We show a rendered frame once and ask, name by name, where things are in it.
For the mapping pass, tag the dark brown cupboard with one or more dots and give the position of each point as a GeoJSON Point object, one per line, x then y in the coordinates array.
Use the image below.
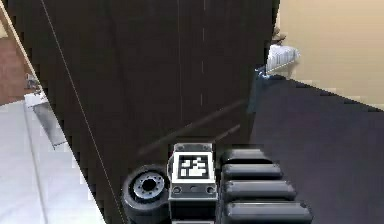
{"type": "Point", "coordinates": [150, 76]}

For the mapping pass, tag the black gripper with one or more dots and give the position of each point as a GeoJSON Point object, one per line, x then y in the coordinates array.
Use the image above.
{"type": "Point", "coordinates": [146, 190]}

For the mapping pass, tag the white ribbed object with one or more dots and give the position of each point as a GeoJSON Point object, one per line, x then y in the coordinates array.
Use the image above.
{"type": "Point", "coordinates": [280, 57]}

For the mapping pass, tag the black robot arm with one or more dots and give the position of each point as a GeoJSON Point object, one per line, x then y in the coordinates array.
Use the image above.
{"type": "Point", "coordinates": [253, 190]}

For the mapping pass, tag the grey metal box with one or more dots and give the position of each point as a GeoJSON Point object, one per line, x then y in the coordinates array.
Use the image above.
{"type": "Point", "coordinates": [46, 116]}

